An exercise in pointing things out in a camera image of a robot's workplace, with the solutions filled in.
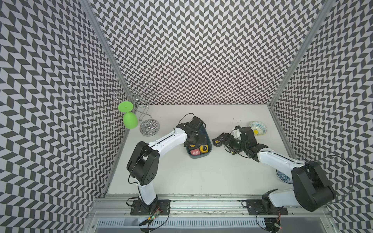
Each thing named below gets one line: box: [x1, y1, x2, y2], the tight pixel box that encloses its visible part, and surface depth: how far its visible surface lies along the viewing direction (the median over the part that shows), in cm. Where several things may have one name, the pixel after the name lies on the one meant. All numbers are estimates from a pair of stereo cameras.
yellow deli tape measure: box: [199, 144, 209, 154], surface depth 93 cm
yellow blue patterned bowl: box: [249, 120, 268, 136], surface depth 104 cm
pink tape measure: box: [189, 149, 201, 156], surface depth 92 cm
